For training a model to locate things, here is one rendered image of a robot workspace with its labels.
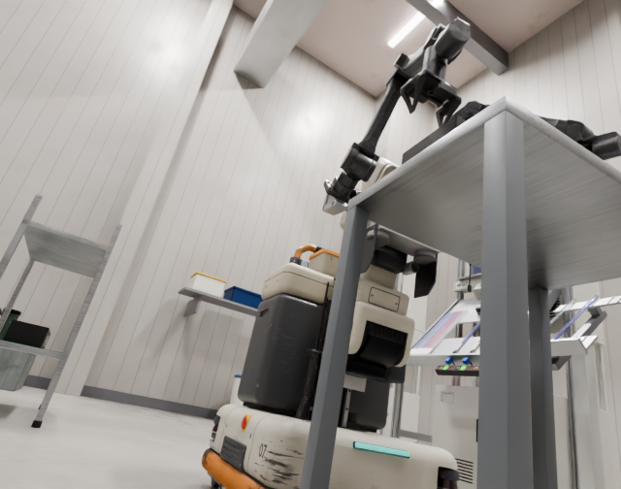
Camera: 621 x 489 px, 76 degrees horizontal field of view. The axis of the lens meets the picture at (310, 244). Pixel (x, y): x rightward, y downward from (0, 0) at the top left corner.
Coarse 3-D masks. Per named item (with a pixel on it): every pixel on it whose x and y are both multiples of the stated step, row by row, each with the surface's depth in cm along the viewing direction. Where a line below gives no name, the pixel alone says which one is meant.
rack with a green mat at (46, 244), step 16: (32, 208) 211; (32, 224) 209; (16, 240) 204; (32, 240) 233; (48, 240) 227; (64, 240) 220; (80, 240) 219; (112, 240) 228; (32, 256) 271; (48, 256) 262; (64, 256) 254; (80, 256) 247; (96, 256) 240; (0, 272) 197; (80, 272) 287; (96, 272) 277; (16, 288) 270; (96, 288) 218; (0, 320) 261; (80, 320) 210; (32, 352) 196; (48, 352) 199; (64, 352) 203; (48, 400) 195
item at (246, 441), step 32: (224, 416) 141; (256, 416) 119; (288, 416) 133; (224, 448) 129; (256, 448) 108; (288, 448) 98; (352, 448) 106; (384, 448) 109; (416, 448) 116; (224, 480) 119; (256, 480) 103; (288, 480) 96; (352, 480) 103; (384, 480) 107; (416, 480) 112; (448, 480) 117
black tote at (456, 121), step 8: (448, 120) 84; (456, 120) 81; (464, 120) 82; (440, 128) 85; (448, 128) 83; (432, 136) 87; (440, 136) 84; (416, 144) 92; (424, 144) 89; (432, 144) 86; (408, 152) 94; (416, 152) 91; (408, 160) 93
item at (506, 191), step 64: (512, 128) 59; (384, 192) 87; (448, 192) 83; (512, 192) 55; (576, 192) 75; (512, 256) 51; (576, 256) 97; (512, 320) 48; (320, 384) 81; (512, 384) 45; (320, 448) 75; (512, 448) 42
